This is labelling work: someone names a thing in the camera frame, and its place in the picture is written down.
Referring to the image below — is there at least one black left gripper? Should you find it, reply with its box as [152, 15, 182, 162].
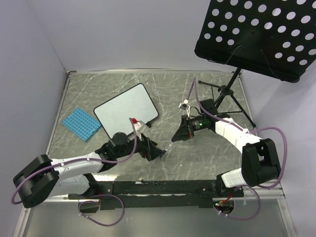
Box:
[116, 131, 164, 161]

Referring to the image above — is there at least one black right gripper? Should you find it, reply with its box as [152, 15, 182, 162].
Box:
[172, 115, 207, 142]

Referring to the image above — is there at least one small black-framed whiteboard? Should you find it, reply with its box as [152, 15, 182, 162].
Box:
[93, 83, 159, 138]

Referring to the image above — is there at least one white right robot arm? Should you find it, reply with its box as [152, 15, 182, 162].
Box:
[171, 99, 281, 197]

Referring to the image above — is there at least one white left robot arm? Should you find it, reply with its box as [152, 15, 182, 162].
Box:
[11, 132, 166, 208]

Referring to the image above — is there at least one blue studded building plate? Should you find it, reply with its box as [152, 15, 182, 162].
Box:
[62, 108, 101, 142]

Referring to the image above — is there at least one black perforated music stand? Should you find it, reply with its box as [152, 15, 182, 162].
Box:
[194, 0, 316, 128]

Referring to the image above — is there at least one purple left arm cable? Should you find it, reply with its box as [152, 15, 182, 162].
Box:
[11, 118, 140, 204]

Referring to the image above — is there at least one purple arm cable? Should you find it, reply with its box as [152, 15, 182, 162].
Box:
[11, 118, 140, 204]
[187, 78, 288, 190]

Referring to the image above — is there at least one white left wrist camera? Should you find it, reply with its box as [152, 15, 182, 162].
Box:
[132, 118, 150, 134]

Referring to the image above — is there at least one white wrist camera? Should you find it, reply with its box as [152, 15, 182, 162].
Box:
[132, 118, 150, 134]
[178, 99, 190, 111]

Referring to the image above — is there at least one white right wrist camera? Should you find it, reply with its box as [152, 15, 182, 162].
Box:
[178, 99, 190, 111]

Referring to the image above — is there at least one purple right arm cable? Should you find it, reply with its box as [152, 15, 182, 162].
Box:
[187, 78, 288, 190]

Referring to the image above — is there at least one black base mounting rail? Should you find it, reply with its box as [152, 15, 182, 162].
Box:
[68, 180, 244, 210]

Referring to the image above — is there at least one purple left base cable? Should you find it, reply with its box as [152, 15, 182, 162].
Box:
[78, 194, 125, 226]

